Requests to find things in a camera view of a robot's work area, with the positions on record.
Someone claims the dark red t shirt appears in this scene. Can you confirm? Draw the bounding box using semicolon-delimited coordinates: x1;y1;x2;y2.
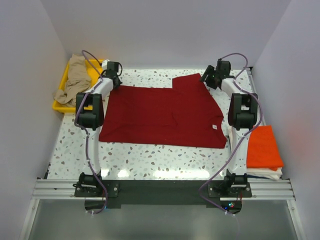
99;73;227;149

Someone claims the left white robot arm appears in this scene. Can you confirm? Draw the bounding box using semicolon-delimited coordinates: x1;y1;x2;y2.
74;60;123;176

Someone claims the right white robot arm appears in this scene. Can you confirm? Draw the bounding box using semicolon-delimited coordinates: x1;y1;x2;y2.
200;57;263;181

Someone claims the yellow plastic tray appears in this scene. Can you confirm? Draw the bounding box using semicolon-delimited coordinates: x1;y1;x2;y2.
52;59;102;114

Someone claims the beige crumpled t shirt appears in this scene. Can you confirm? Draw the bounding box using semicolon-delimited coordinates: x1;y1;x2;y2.
53;54;92;108

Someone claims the orange folded t shirt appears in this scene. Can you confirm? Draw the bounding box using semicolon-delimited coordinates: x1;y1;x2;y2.
246;125;284;171

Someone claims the white folded t shirt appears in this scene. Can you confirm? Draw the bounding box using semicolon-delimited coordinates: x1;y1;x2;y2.
246;164;282;180

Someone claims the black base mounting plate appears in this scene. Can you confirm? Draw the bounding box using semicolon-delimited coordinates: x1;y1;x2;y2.
73;177;253;211

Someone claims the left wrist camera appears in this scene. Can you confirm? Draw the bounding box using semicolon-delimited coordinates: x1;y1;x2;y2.
101;59;110;71

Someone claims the aluminium frame rail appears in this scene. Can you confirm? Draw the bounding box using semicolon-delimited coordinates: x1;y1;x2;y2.
31;179;77;200

